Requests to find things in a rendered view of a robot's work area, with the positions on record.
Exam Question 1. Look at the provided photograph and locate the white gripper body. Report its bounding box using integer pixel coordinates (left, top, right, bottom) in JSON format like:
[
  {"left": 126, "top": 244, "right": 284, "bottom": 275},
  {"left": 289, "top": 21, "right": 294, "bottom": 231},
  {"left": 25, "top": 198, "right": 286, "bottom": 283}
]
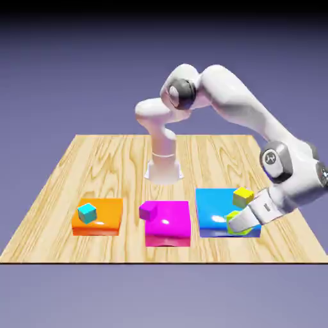
[{"left": 227, "top": 188, "right": 286, "bottom": 233}]

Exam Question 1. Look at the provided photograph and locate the small lime green cube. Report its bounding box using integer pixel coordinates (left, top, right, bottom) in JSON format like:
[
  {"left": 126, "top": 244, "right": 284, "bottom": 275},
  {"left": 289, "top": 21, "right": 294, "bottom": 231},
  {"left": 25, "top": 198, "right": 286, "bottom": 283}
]
[{"left": 225, "top": 210, "right": 253, "bottom": 236}]

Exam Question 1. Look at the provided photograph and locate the small yellow cube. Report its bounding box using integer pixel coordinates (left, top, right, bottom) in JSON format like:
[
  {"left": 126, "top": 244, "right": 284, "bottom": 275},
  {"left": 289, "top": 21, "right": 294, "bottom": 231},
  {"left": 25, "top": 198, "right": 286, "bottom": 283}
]
[{"left": 232, "top": 186, "right": 255, "bottom": 209}]

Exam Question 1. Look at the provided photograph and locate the small purple cube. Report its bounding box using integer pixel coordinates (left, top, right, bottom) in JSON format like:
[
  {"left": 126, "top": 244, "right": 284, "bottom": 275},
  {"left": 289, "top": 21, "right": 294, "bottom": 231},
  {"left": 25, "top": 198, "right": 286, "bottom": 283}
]
[{"left": 138, "top": 201, "right": 158, "bottom": 222}]

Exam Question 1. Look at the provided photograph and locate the small cyan cube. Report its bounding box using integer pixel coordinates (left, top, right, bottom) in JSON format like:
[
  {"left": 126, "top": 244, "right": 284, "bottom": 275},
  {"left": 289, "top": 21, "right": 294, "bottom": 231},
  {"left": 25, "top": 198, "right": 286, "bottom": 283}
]
[{"left": 77, "top": 202, "right": 98, "bottom": 225}]

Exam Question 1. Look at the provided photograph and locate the large blue box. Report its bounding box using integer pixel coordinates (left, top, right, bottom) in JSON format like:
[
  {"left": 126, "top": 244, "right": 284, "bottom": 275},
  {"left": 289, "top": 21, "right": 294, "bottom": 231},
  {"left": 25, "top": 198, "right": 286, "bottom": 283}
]
[{"left": 195, "top": 188, "right": 262, "bottom": 238}]

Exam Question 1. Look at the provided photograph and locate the large magenta box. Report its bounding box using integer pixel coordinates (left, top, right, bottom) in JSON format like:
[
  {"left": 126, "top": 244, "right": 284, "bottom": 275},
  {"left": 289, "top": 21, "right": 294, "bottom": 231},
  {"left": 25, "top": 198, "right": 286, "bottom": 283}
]
[{"left": 143, "top": 200, "right": 192, "bottom": 248}]

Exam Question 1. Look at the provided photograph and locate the large orange box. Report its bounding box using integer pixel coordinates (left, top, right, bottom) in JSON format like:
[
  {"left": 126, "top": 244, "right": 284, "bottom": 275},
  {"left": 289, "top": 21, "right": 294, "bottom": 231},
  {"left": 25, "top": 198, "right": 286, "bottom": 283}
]
[{"left": 71, "top": 197, "right": 124, "bottom": 236}]

